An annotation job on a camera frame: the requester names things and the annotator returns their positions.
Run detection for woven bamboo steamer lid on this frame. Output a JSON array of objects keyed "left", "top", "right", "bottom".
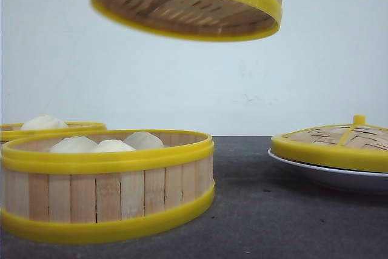
[{"left": 271, "top": 115, "right": 387, "bottom": 173}]

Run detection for bamboo steamer drawer yellow rims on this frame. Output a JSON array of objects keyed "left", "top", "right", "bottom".
[{"left": 90, "top": 0, "right": 283, "bottom": 42}]

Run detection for white ceramic plate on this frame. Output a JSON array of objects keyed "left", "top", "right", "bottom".
[{"left": 267, "top": 149, "right": 387, "bottom": 195}]

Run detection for white steamed bun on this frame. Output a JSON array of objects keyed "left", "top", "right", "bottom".
[
  {"left": 90, "top": 140, "right": 135, "bottom": 153},
  {"left": 48, "top": 136, "right": 97, "bottom": 153},
  {"left": 124, "top": 132, "right": 164, "bottom": 150},
  {"left": 21, "top": 115, "right": 68, "bottom": 130}
]

